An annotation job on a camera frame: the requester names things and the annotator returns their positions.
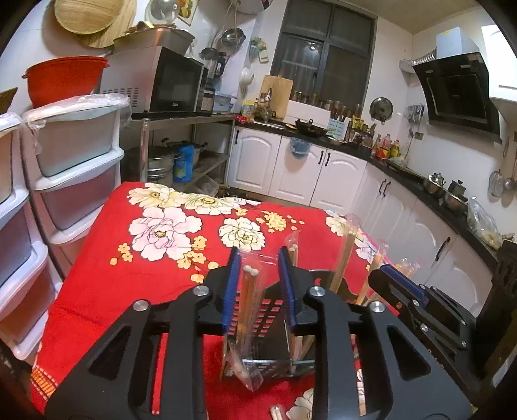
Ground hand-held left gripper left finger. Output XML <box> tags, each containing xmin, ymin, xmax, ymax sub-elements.
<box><xmin>44</xmin><ymin>247</ymin><xmax>243</xmax><ymax>420</ymax></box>

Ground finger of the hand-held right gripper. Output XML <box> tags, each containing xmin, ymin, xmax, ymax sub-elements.
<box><xmin>368</xmin><ymin>264</ymin><xmax>478</xmax><ymax>351</ymax></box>

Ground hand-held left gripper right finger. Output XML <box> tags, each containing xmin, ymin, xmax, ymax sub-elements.
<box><xmin>278</xmin><ymin>247</ymin><xmax>473</xmax><ymax>420</ymax></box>

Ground chopstick pair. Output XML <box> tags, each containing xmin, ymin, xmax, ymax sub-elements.
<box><xmin>392</xmin><ymin>259</ymin><xmax>421</xmax><ymax>281</ymax></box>
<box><xmin>328</xmin><ymin>213</ymin><xmax>361</xmax><ymax>295</ymax></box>
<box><xmin>284</xmin><ymin>229</ymin><xmax>303</xmax><ymax>269</ymax></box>
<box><xmin>221</xmin><ymin>249</ymin><xmax>280</xmax><ymax>393</ymax></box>
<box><xmin>354</xmin><ymin>239</ymin><xmax>392</xmax><ymax>308</ymax></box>

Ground grey plastic utensil holder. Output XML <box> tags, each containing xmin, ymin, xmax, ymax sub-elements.
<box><xmin>220</xmin><ymin>270</ymin><xmax>358</xmax><ymax>380</ymax></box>

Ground dark wooden chair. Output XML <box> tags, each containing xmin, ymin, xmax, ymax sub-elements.
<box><xmin>476</xmin><ymin>237</ymin><xmax>517</xmax><ymax>378</ymax></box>

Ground clear plastic bag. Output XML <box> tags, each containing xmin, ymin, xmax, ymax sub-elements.
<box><xmin>466</xmin><ymin>197</ymin><xmax>504</xmax><ymax>250</ymax></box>

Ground small steel pot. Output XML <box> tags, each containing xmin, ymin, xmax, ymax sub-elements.
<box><xmin>422</xmin><ymin>173</ymin><xmax>447</xmax><ymax>199</ymax></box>
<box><xmin>443</xmin><ymin>179</ymin><xmax>470</xmax><ymax>211</ymax></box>

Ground red floral tablecloth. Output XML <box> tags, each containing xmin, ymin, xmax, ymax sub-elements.
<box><xmin>30</xmin><ymin>182</ymin><xmax>400</xmax><ymax>420</ymax></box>

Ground row of condiment bottles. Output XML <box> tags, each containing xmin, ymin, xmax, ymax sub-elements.
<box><xmin>371</xmin><ymin>133</ymin><xmax>403</xmax><ymax>161</ymax></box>

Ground blue plastic bottle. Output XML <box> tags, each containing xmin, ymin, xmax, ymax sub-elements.
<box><xmin>173</xmin><ymin>144</ymin><xmax>195</xmax><ymax>183</ymax></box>

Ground white kitchen cabinets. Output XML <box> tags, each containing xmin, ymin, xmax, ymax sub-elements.
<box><xmin>226</xmin><ymin>125</ymin><xmax>499</xmax><ymax>324</ymax></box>

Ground steel steamer pot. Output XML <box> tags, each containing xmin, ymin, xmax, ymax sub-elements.
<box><xmin>147</xmin><ymin>147</ymin><xmax>179</xmax><ymax>185</ymax></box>

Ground blue hanging bag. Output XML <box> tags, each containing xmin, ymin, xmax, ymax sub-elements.
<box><xmin>289</xmin><ymin>136</ymin><xmax>310</xmax><ymax>157</ymax></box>

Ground blue knife rack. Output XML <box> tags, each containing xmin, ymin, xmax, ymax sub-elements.
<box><xmin>329</xmin><ymin>117</ymin><xmax>349</xmax><ymax>141</ymax></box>

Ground black wok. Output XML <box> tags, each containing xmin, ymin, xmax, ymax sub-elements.
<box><xmin>295</xmin><ymin>118</ymin><xmax>337</xmax><ymax>139</ymax></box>

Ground hanging steel pot lid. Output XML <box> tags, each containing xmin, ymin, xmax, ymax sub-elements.
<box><xmin>370</xmin><ymin>97</ymin><xmax>394</xmax><ymax>122</ymax></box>

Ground steel kitchen rack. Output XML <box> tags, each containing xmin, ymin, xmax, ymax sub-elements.
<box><xmin>121</xmin><ymin>114</ymin><xmax>236</xmax><ymax>195</ymax></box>

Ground row of steel jars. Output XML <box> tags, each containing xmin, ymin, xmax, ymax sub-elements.
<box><xmin>291</xmin><ymin>91</ymin><xmax>364</xmax><ymax>120</ymax></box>

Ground black range hood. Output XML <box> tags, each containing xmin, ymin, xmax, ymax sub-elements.
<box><xmin>400</xmin><ymin>26</ymin><xmax>504</xmax><ymax>143</ymax></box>

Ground wooden cutting board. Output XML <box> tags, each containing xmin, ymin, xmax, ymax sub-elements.
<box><xmin>258</xmin><ymin>75</ymin><xmax>294</xmax><ymax>120</ymax></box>

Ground white plastic drawer unit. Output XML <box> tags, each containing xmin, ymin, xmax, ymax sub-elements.
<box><xmin>22</xmin><ymin>95</ymin><xmax>132</xmax><ymax>259</ymax></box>
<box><xmin>0</xmin><ymin>113</ymin><xmax>63</xmax><ymax>362</ymax></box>

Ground black microwave oven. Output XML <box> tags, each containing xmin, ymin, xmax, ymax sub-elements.
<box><xmin>99</xmin><ymin>45</ymin><xmax>209</xmax><ymax>119</ymax></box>

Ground black blender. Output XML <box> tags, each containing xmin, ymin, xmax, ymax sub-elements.
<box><xmin>199</xmin><ymin>47</ymin><xmax>227</xmax><ymax>80</ymax></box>

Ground dark kitchen window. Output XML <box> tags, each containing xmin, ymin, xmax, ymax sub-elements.
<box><xmin>269</xmin><ymin>0</ymin><xmax>379</xmax><ymax>110</ymax></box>

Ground hanging steel colander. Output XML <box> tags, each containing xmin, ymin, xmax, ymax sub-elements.
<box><xmin>220</xmin><ymin>27</ymin><xmax>247</xmax><ymax>48</ymax></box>

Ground steel rectangular tray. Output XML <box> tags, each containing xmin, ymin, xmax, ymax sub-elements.
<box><xmin>113</xmin><ymin>25</ymin><xmax>195</xmax><ymax>56</ymax></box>

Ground red plastic basin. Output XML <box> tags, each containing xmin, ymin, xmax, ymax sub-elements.
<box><xmin>22</xmin><ymin>57</ymin><xmax>111</xmax><ymax>109</ymax></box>

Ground round wooden board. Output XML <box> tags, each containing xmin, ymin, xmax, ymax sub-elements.
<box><xmin>76</xmin><ymin>0</ymin><xmax>139</xmax><ymax>49</ymax></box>

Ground white water heater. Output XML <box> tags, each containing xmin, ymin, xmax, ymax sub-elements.
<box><xmin>229</xmin><ymin>0</ymin><xmax>276</xmax><ymax>15</ymax></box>

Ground glass pot lid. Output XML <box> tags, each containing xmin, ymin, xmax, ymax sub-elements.
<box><xmin>144</xmin><ymin>0</ymin><xmax>179</xmax><ymax>26</ymax></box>

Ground round bamboo tray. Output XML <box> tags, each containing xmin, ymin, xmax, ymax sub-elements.
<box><xmin>54</xmin><ymin>0</ymin><xmax>122</xmax><ymax>36</ymax></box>

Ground hanging wire strainer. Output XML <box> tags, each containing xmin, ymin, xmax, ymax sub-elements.
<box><xmin>488</xmin><ymin>169</ymin><xmax>506</xmax><ymax>199</ymax></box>

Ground steel pot with black handles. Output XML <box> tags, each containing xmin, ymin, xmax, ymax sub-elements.
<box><xmin>162</xmin><ymin>137</ymin><xmax>209</xmax><ymax>167</ymax></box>

